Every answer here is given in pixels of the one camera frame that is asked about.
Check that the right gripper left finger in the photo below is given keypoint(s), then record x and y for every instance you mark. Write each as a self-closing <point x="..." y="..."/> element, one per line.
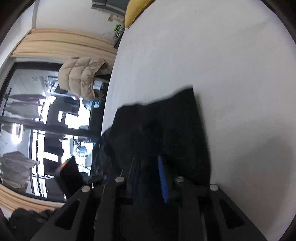
<point x="132" y="180"/>

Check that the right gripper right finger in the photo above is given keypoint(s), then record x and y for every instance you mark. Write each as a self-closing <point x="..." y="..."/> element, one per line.
<point x="171" y="186"/>

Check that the black jeans pant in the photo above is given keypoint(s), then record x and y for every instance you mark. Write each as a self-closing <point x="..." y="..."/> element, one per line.
<point x="170" y="128"/>

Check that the black framed glass door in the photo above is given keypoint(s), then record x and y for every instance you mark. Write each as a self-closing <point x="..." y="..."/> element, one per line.
<point x="42" y="126"/>

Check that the beige puffer jacket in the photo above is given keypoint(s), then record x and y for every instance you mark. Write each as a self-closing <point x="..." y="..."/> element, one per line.
<point x="77" y="76"/>

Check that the beige curtain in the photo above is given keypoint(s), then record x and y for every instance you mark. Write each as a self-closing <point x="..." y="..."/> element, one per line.
<point x="62" y="44"/>

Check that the dark nightstand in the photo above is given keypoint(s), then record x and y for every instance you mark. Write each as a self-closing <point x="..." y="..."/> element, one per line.
<point x="118" y="34"/>

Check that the yellow pillow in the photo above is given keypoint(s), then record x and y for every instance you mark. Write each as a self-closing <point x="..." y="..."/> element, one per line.
<point x="134" y="9"/>

